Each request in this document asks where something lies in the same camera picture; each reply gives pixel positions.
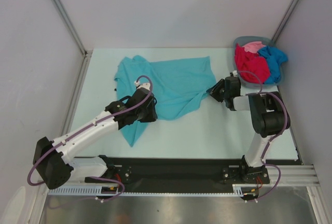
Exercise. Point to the right aluminium corner post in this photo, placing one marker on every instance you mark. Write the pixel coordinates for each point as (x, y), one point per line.
(285, 19)

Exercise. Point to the teal t-shirt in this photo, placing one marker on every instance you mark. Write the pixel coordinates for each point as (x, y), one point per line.
(179, 86)

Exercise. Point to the aluminium corner post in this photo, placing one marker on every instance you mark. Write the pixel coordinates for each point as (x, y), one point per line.
(69, 25)
(285, 19)

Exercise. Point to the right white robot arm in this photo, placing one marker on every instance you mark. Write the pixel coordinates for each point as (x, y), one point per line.
(269, 119)

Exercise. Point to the pink t-shirt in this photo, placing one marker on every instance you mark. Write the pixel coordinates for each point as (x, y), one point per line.
(253, 47)

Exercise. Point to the blue t-shirt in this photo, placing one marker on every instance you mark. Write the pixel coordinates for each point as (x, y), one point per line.
(275, 58)

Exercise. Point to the left aluminium corner post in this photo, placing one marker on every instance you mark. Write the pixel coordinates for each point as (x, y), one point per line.
(69, 25)

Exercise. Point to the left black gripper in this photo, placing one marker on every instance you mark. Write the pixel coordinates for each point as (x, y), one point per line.
(152, 116)

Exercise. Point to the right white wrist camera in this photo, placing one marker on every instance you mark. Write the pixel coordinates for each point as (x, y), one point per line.
(234, 74)

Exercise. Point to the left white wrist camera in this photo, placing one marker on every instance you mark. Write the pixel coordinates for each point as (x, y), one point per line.
(144, 87)

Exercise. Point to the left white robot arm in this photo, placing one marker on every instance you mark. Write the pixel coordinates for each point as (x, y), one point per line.
(53, 160)

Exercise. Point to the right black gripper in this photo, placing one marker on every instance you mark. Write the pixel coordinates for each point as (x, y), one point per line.
(222, 92)

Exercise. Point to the red t-shirt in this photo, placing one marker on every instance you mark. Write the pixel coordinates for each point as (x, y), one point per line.
(253, 68)

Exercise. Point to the grey plastic basket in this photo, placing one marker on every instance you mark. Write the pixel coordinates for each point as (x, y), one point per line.
(241, 41)

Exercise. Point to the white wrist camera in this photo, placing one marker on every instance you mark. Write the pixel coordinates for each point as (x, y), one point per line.
(234, 74)
(144, 87)

